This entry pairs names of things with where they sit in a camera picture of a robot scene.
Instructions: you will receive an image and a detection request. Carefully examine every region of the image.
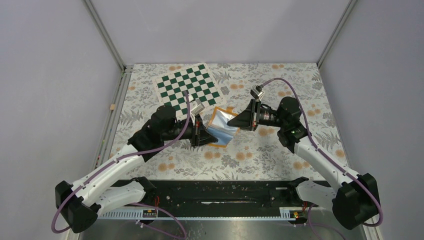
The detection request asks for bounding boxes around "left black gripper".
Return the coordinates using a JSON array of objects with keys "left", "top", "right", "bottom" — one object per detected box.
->
[{"left": 162, "top": 112, "right": 218, "bottom": 147}]

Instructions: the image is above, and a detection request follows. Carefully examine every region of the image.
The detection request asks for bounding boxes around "floral tablecloth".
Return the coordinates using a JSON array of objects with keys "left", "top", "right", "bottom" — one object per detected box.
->
[{"left": 110, "top": 63, "right": 347, "bottom": 180}]

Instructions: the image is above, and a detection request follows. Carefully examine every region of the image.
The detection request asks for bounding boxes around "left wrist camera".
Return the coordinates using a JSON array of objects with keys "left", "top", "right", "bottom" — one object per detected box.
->
[{"left": 190, "top": 102, "right": 205, "bottom": 116}]

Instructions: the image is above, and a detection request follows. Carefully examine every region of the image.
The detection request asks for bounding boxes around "green white chessboard mat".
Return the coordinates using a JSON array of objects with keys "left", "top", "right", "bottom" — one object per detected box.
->
[{"left": 152, "top": 63, "right": 227, "bottom": 119}]

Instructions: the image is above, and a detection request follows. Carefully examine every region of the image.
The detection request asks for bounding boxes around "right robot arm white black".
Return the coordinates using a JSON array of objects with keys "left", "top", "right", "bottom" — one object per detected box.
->
[{"left": 227, "top": 97, "right": 382, "bottom": 230}]

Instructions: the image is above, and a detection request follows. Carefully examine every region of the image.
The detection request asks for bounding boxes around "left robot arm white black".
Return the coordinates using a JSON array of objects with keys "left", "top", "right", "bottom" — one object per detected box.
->
[{"left": 51, "top": 100, "right": 218, "bottom": 233}]

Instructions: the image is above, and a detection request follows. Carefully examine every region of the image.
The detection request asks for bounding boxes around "slotted white cable duct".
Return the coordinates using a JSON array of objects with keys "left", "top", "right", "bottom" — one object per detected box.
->
[{"left": 98, "top": 207, "right": 299, "bottom": 221}]

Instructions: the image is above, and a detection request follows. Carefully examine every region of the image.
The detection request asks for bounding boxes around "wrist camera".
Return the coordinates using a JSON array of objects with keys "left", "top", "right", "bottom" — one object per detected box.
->
[
  {"left": 250, "top": 85, "right": 265, "bottom": 101},
  {"left": 190, "top": 102, "right": 205, "bottom": 116}
]

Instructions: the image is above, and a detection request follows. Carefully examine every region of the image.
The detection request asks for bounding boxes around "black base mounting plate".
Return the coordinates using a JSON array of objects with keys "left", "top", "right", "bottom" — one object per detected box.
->
[{"left": 139, "top": 180, "right": 306, "bottom": 217}]

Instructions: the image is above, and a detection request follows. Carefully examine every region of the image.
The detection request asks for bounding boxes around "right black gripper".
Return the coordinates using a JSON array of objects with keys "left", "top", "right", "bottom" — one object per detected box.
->
[{"left": 227, "top": 100, "right": 287, "bottom": 132}]

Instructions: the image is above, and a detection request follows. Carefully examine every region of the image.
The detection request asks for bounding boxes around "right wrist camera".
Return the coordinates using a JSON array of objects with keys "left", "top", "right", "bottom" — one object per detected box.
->
[{"left": 250, "top": 85, "right": 265, "bottom": 101}]

